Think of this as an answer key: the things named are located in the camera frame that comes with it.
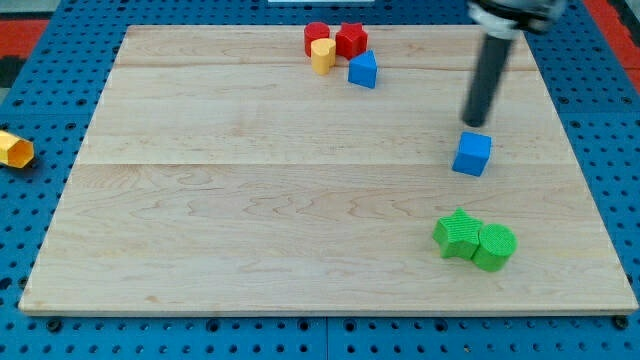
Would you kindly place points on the green cylinder block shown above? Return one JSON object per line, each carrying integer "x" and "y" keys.
{"x": 497, "y": 243}

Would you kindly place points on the red star block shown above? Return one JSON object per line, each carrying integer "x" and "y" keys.
{"x": 351, "y": 40}

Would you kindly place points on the blue cube block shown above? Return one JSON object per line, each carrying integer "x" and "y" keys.
{"x": 472, "y": 154}

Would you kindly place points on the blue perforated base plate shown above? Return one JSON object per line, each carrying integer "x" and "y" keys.
{"x": 54, "y": 95}

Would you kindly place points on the red cylinder block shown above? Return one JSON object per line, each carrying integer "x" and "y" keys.
{"x": 314, "y": 31}

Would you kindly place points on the light wooden board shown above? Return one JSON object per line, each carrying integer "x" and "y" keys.
{"x": 220, "y": 176}

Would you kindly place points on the green star block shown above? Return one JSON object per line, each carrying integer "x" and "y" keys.
{"x": 457, "y": 235}

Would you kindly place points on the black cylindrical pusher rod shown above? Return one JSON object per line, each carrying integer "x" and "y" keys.
{"x": 491, "y": 62}

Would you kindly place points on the yellow heart block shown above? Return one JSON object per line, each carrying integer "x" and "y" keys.
{"x": 323, "y": 55}

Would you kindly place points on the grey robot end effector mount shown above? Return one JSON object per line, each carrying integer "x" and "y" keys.
{"x": 503, "y": 19}

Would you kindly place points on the yellow hexagon block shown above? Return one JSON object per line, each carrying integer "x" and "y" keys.
{"x": 16, "y": 152}

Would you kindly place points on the blue triangle block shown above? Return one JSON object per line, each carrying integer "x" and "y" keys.
{"x": 363, "y": 70}

